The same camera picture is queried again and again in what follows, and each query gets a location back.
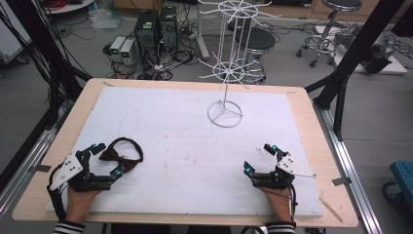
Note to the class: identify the aluminium rail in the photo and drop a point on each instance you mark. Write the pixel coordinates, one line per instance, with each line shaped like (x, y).
(350, 169)
(26, 169)

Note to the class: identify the blue wheeled cart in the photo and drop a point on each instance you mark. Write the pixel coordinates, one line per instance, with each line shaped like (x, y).
(402, 180)

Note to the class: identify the dark red bow tie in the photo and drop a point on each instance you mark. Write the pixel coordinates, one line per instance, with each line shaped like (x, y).
(121, 160)

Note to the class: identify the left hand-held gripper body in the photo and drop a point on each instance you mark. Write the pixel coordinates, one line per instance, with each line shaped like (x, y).
(69, 169)

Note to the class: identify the black padded round stool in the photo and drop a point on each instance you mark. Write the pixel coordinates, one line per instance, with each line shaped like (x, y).
(258, 40)

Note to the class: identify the person's left hand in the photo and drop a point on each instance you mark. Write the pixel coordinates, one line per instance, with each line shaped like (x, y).
(79, 203)

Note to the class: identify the black metal frame post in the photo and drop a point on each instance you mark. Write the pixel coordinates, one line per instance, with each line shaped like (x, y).
(354, 55)
(39, 42)

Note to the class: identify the thin wooden stick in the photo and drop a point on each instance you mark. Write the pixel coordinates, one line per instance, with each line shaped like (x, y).
(331, 210)

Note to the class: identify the chrome wheeled stool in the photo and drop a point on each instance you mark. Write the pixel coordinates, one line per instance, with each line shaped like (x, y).
(324, 39)

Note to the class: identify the white power supply unit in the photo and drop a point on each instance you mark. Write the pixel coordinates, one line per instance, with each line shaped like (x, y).
(117, 47)
(127, 52)

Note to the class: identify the person's right hand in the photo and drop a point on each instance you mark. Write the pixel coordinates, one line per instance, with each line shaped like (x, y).
(277, 203)

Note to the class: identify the black computer tower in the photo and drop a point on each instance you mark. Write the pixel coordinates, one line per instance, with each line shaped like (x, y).
(146, 32)
(168, 27)

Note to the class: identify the white table leg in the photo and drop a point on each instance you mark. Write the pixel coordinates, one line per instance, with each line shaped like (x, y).
(202, 32)

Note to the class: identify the black device on white board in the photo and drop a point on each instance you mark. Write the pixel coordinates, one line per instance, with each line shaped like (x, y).
(373, 48)

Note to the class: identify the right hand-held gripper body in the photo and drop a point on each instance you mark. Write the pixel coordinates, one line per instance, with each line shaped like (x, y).
(281, 169)

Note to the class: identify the grey tape piece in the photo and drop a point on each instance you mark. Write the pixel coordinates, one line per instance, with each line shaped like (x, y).
(341, 181)
(41, 168)

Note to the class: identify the white foam mat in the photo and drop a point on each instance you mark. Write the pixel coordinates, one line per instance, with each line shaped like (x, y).
(188, 146)

